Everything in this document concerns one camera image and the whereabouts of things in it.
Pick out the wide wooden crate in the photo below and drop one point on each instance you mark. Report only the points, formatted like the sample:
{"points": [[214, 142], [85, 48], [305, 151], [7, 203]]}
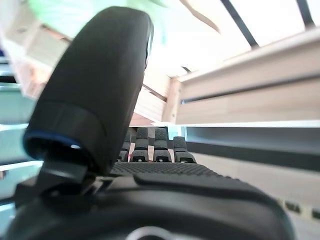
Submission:
{"points": [[250, 100]]}

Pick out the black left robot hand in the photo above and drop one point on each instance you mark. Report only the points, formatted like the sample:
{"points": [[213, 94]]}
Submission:
{"points": [[100, 75]]}

